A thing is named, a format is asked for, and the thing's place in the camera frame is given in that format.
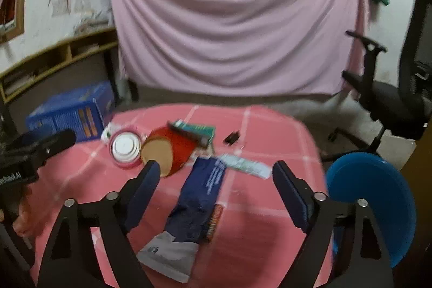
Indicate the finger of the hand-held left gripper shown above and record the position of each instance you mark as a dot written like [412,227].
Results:
[60,139]

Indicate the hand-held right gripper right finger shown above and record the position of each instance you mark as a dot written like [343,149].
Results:
[288,193]

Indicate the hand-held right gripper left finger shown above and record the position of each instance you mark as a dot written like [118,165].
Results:
[146,186]

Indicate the red paper cup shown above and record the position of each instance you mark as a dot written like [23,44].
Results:
[175,146]

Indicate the white green wrapper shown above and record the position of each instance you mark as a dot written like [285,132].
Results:
[246,166]

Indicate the dark blue packet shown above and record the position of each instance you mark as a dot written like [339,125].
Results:
[199,193]

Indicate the blue plastic bucket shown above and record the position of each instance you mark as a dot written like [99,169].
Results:
[371,180]

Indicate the person's left hand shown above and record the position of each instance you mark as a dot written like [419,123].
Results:
[23,224]

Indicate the blue cardboard box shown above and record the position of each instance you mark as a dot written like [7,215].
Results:
[67,112]

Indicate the pink and white round tub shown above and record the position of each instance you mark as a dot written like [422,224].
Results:
[123,146]

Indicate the orange wrapper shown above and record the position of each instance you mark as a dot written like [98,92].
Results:
[214,220]

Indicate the green packet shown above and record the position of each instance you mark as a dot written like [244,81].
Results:
[202,130]

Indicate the black binder clip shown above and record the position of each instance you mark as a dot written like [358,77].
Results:
[232,137]

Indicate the wooden shelf unit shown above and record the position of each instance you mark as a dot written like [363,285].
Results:
[50,55]

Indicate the black office chair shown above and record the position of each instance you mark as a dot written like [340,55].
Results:
[388,102]

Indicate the wooden desk panel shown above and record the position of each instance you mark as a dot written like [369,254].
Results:
[422,159]

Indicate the pink hanging sheet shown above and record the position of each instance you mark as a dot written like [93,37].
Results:
[229,21]

